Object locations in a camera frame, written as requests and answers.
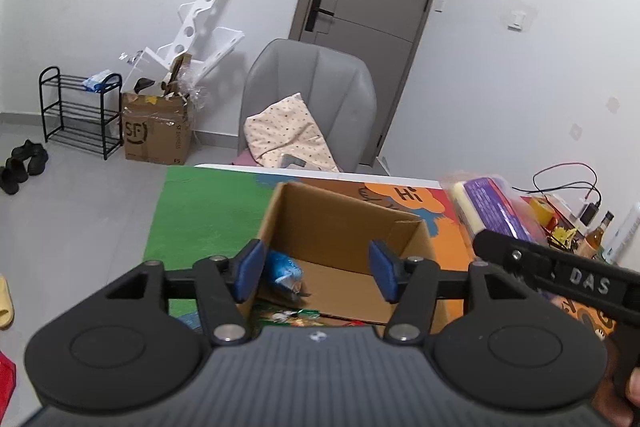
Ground black cable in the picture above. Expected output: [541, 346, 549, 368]
[532, 163, 603, 208]

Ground grey chair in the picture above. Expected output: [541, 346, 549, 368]
[239, 39, 378, 172]

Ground blue white pouch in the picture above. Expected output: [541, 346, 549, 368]
[82, 69, 112, 92]

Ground brown glass bottle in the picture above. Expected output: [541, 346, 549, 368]
[575, 211, 615, 258]

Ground black door handle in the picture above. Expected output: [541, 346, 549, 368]
[306, 0, 337, 32]

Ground white power strip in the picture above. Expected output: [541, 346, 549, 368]
[542, 194, 591, 228]

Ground black shoe rack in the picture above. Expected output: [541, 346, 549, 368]
[39, 67, 124, 161]

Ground purple snack packet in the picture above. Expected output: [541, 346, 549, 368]
[447, 174, 548, 248]

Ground clear plastic wrap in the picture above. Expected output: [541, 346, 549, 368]
[170, 57, 211, 110]

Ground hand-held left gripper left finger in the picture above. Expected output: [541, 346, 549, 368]
[104, 238, 266, 347]

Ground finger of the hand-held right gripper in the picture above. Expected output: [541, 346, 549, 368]
[474, 229, 551, 288]

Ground blue snack packet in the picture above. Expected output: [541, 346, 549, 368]
[264, 251, 311, 298]

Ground cardboard box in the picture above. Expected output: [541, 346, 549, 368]
[235, 182, 481, 338]

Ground polka dot cushion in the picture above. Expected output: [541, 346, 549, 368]
[244, 93, 341, 172]

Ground colourful cat mat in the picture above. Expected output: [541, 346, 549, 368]
[145, 166, 621, 343]

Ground brown printed shipping box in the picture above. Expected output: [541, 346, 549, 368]
[121, 54, 195, 165]

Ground white spray bottle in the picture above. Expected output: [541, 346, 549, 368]
[602, 202, 640, 264]

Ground yellow tape roll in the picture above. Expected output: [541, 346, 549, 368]
[527, 197, 553, 225]

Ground black shoe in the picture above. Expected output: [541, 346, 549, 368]
[12, 139, 50, 176]
[0, 157, 29, 195]

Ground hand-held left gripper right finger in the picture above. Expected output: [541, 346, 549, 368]
[369, 240, 543, 347]

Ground red cloth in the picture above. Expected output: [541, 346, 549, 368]
[0, 349, 17, 413]

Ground yellow slipper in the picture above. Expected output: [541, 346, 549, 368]
[0, 276, 15, 330]

